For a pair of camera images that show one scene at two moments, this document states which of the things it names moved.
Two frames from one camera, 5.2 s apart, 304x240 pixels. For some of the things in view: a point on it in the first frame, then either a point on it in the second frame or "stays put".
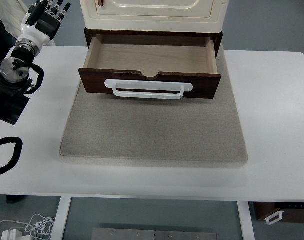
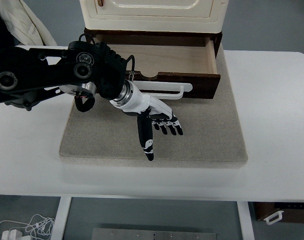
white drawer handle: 140,85 stays put
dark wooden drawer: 162,58 stays put
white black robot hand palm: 41,26 -> 131,98
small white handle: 278,213 stays put
